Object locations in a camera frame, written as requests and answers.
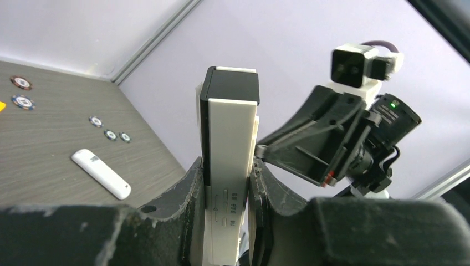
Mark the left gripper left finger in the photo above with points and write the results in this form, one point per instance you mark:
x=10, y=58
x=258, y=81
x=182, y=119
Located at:
x=168, y=230

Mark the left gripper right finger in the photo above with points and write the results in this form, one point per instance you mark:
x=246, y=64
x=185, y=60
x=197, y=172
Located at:
x=286, y=229

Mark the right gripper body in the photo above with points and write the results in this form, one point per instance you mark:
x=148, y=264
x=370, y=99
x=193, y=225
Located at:
x=347, y=152

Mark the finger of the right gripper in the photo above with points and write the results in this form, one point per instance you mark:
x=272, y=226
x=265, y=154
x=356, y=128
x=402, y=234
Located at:
x=308, y=142

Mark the white remote control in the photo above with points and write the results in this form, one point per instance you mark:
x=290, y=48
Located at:
x=102, y=173

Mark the long white box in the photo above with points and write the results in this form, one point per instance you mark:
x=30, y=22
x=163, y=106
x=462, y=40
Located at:
x=227, y=117

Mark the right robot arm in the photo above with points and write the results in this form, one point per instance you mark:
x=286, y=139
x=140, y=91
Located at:
x=370, y=173

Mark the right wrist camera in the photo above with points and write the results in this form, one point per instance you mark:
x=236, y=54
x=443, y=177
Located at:
x=360, y=69

